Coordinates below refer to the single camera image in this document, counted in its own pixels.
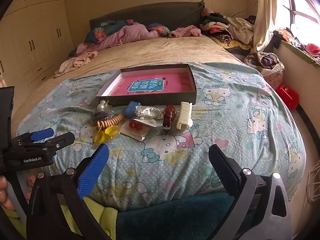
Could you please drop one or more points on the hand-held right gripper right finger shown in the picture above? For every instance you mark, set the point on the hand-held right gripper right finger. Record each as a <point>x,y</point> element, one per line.
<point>225,172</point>

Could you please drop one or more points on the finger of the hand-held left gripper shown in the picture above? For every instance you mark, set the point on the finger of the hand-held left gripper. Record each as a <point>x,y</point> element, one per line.
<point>42,133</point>
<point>62,138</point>

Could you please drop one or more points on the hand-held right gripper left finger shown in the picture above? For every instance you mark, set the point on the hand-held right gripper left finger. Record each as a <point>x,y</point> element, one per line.
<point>93,170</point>

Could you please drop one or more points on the yellow hair rings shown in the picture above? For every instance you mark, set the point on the yellow hair rings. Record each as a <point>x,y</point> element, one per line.
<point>110,131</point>

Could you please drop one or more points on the cream claw hair clip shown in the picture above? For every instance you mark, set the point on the cream claw hair clip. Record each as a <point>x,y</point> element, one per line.
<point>184,116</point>

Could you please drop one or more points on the dark red hair clip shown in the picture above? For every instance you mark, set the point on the dark red hair clip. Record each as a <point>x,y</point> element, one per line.
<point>168,116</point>

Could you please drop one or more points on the silver comb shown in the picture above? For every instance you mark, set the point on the silver comb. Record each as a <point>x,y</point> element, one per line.
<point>150,111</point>

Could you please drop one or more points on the grey cardboard box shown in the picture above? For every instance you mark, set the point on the grey cardboard box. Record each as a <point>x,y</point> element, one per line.
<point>150,101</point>

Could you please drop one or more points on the person's left hand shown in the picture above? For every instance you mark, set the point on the person's left hand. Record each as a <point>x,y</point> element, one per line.
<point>3,190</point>

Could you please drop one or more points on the printed cartoon blanket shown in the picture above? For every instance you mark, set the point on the printed cartoon blanket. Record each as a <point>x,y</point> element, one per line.
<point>200,142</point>

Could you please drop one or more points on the yellow green cloth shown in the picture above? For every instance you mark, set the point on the yellow green cloth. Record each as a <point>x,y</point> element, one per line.
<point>107,217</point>

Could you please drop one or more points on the pearl hair clip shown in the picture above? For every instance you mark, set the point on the pearl hair clip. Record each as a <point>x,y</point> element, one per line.
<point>102,107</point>

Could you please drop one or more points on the red earrings packet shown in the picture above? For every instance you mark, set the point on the red earrings packet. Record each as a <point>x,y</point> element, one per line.
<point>133,127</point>

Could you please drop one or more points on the blue small packet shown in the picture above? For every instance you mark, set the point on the blue small packet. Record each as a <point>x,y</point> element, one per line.
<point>131,110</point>

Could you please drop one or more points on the teal fleece cloth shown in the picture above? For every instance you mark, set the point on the teal fleece cloth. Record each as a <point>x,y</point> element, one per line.
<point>162,217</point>

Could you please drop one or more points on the pale crumpled clothing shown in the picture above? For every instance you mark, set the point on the pale crumpled clothing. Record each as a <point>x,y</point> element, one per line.
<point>75,62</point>

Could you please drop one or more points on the red plastic box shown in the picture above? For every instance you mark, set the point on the red plastic box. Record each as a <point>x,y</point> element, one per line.
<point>287,95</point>

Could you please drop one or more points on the pink book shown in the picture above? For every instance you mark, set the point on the pink book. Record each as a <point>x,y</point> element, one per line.
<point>175,85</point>

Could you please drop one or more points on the cream wardrobe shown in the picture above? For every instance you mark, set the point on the cream wardrobe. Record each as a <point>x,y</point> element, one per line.
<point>30,30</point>

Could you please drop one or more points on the large floral pillow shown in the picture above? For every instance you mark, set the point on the large floral pillow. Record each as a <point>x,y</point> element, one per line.
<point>100,30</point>

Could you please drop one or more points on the basket of clothes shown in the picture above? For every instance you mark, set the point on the basket of clothes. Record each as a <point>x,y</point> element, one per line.
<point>265,62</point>

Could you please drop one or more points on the beige bedspread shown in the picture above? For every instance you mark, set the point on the beige bedspread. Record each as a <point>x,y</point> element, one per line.
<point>150,52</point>

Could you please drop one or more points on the pink quilt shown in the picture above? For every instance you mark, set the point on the pink quilt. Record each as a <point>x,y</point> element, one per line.
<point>130,33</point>

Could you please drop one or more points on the yellow patterned bedding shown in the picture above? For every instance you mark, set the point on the yellow patterned bedding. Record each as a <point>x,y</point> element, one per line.
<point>232,45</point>

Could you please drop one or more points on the pile of clothes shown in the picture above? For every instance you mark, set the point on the pile of clothes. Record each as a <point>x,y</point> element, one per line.
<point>225,27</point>

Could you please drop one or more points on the pink fluffy garment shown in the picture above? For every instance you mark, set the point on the pink fluffy garment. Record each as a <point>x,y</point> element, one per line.
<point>185,31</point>

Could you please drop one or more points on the small floral pillow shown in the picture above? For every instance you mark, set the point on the small floral pillow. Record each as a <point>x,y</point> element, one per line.
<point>158,27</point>

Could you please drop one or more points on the clothes on window sill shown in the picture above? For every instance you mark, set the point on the clothes on window sill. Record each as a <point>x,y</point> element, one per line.
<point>295,41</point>

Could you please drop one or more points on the dark grey headboard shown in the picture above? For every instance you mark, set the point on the dark grey headboard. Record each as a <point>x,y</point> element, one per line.
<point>150,15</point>

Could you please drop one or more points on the cream curtain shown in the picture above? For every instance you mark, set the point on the cream curtain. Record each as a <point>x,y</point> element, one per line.
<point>270,10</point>

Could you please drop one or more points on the window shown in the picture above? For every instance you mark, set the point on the window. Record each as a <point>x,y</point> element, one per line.
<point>305,5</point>

